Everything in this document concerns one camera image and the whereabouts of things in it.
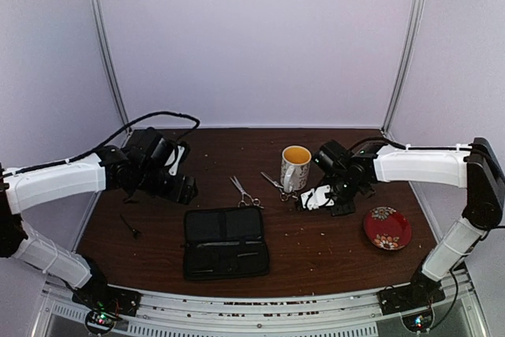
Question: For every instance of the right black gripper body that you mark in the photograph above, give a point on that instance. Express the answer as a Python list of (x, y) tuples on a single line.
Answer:
[(345, 189)]

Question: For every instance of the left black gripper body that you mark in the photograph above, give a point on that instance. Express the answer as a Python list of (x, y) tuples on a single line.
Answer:
[(151, 181)]

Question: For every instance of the silver thinning scissors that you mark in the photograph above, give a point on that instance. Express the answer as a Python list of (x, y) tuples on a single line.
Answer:
[(284, 197)]

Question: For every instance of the silver straight hair scissors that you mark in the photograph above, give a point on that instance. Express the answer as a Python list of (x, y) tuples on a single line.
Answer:
[(246, 199)]

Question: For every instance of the black zippered tool case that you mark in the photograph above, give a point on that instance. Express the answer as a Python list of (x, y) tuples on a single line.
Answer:
[(225, 243)]

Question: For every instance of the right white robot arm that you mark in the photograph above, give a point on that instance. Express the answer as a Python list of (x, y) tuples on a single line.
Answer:
[(460, 188)]

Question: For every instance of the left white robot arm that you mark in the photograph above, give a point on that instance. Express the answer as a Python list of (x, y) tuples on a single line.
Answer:
[(25, 188)]

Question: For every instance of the red floral plate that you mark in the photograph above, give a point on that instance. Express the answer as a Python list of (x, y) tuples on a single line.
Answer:
[(387, 229)]

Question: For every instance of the white floral mug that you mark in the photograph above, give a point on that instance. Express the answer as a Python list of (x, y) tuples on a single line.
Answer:
[(295, 166)]

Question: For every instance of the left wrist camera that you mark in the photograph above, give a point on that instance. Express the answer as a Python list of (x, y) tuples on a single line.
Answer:
[(176, 158)]

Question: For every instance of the aluminium front rail frame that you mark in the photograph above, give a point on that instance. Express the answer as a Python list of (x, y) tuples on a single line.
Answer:
[(357, 313)]

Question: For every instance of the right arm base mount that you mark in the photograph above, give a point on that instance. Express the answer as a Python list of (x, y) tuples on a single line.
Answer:
[(412, 299)]

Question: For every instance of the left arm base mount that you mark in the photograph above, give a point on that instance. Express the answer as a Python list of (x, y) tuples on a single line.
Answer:
[(106, 299)]

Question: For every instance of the right aluminium corner post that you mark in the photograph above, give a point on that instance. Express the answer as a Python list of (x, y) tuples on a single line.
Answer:
[(414, 22)]

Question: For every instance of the aluminium corner post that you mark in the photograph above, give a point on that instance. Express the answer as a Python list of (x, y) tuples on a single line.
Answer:
[(108, 64), (414, 22)]

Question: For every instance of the left aluminium corner post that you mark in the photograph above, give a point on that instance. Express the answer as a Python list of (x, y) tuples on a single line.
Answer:
[(108, 64)]

